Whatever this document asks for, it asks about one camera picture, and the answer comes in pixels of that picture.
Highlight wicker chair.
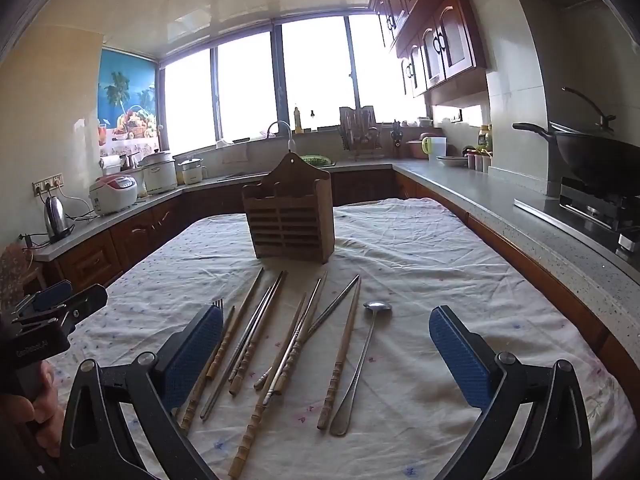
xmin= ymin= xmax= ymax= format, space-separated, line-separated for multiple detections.
xmin=0 ymin=242 xmax=48 ymax=311

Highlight wok lid with handle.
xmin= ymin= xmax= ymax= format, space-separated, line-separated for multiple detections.
xmin=549 ymin=86 xmax=617 ymax=136

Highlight wooden upper kitchen cabinets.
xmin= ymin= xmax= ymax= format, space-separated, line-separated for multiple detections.
xmin=370 ymin=0 xmax=488 ymax=98

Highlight white slow cooker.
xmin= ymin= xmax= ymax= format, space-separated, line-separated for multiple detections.
xmin=137 ymin=150 xmax=178 ymax=195

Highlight small white electric pot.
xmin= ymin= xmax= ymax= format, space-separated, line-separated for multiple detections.
xmin=177 ymin=157 xmax=208 ymax=186

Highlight gas stove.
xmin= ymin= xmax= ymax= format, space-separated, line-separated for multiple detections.
xmin=514 ymin=176 xmax=640 ymax=263

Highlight black wok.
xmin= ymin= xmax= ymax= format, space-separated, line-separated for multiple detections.
xmin=512 ymin=121 xmax=640 ymax=196

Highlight metal chopstick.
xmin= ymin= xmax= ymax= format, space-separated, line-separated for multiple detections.
xmin=263 ymin=278 xmax=324 ymax=407
xmin=228 ymin=271 xmax=285 ymax=382
xmin=200 ymin=286 xmax=275 ymax=420
xmin=306 ymin=274 xmax=361 ymax=338

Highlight white and green pitcher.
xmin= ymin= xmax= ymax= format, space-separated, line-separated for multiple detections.
xmin=421 ymin=136 xmax=447 ymax=161

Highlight white and red rice cooker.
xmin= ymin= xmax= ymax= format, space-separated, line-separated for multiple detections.
xmin=89 ymin=175 xmax=138 ymax=217

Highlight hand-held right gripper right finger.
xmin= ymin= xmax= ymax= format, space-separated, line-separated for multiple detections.
xmin=429 ymin=304 xmax=593 ymax=480

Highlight person's left hand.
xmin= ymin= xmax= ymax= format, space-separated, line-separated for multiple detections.
xmin=27 ymin=360 xmax=65 ymax=458

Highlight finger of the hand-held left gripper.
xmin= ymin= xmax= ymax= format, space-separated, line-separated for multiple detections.
xmin=50 ymin=284 xmax=108 ymax=333
xmin=12 ymin=280 xmax=73 ymax=318

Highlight pink bowl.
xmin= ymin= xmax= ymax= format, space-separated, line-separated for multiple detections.
xmin=405 ymin=133 xmax=435 ymax=160

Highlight steel electric kettle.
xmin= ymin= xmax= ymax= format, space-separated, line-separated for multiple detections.
xmin=44 ymin=196 xmax=76 ymax=243

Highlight dish rack with utensils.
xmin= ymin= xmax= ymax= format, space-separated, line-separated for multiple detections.
xmin=338 ymin=105 xmax=386 ymax=162

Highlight wooden utensil holder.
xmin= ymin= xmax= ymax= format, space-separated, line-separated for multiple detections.
xmin=242 ymin=151 xmax=335 ymax=265

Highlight wall socket strip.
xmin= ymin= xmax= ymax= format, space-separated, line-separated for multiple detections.
xmin=32 ymin=174 xmax=65 ymax=197

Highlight sink faucet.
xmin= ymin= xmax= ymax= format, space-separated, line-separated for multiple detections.
xmin=265 ymin=121 xmax=297 ymax=153

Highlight beach and fruit wall poster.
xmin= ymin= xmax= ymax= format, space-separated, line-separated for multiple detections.
xmin=97 ymin=49 xmax=161 ymax=158

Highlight white floral tablecloth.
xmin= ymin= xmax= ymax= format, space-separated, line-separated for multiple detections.
xmin=47 ymin=197 xmax=623 ymax=480

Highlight kitchen window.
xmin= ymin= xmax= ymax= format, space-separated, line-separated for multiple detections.
xmin=159 ymin=12 xmax=431 ymax=157

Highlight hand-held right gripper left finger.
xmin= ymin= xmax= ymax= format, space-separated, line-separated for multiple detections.
xmin=59 ymin=304 xmax=224 ymax=480

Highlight grey kitchen countertop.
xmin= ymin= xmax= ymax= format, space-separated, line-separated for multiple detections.
xmin=30 ymin=157 xmax=640 ymax=326

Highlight metal spoon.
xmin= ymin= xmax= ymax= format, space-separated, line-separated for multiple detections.
xmin=330 ymin=301 xmax=393 ymax=437

